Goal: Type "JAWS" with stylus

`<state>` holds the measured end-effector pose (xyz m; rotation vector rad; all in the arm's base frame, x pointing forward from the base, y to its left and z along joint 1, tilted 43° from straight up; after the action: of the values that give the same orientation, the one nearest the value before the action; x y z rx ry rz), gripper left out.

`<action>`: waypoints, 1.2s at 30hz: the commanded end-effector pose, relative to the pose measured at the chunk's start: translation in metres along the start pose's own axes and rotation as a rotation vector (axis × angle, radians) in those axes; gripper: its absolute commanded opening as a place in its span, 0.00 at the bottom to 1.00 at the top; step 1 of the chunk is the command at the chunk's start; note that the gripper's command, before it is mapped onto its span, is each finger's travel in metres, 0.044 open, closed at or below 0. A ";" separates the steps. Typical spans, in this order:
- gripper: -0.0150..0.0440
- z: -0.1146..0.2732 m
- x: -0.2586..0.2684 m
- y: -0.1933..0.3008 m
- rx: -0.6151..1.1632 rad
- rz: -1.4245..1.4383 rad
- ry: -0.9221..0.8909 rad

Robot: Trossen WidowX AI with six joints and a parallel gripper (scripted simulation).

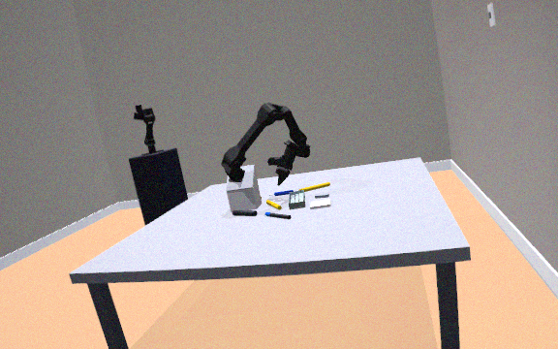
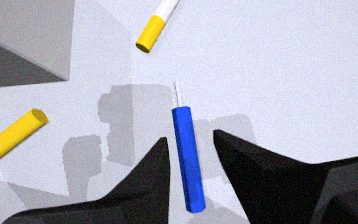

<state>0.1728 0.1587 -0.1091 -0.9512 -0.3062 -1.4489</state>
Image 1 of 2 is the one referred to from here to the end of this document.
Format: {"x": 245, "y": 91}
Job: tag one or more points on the keyboard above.
{"x": 297, "y": 199}

